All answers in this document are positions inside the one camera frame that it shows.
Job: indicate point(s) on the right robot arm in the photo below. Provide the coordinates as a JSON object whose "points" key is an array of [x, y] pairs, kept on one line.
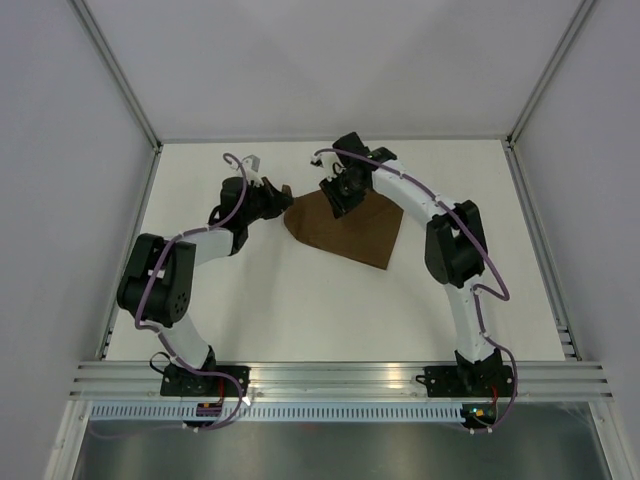
{"points": [[455, 255]]}

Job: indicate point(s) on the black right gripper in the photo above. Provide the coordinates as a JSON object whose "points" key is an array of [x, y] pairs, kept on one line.
{"points": [[340, 205]]}

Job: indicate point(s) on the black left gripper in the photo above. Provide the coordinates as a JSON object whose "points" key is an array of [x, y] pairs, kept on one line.
{"points": [[278, 202]]}

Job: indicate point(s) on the aluminium front mounting rail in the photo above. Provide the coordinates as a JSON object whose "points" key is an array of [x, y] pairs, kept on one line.
{"points": [[545, 381]]}

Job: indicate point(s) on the aluminium frame rail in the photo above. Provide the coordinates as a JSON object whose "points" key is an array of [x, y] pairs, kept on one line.
{"points": [[560, 53]]}

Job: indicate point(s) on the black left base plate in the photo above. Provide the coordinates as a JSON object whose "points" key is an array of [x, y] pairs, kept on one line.
{"points": [[178, 382]]}

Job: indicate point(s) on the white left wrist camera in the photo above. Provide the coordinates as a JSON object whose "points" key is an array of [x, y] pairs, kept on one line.
{"points": [[251, 164]]}

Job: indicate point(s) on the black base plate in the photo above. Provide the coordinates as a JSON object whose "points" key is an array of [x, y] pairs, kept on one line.
{"points": [[455, 382], [178, 382]]}

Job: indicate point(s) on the white slotted cable duct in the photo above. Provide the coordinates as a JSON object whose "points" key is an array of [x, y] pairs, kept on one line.
{"points": [[282, 411]]}

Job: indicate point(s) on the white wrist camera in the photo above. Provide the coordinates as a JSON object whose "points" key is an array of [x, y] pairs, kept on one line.
{"points": [[329, 163], [251, 164]]}

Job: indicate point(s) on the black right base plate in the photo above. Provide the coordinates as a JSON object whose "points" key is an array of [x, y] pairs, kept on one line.
{"points": [[455, 382]]}

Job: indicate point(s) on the brown cloth napkin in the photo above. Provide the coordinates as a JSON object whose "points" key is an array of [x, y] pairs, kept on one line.
{"points": [[367, 234]]}

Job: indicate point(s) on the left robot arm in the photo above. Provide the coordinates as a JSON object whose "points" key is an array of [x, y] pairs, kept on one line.
{"points": [[156, 286]]}

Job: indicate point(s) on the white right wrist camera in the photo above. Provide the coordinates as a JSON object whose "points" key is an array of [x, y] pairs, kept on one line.
{"points": [[329, 163]]}

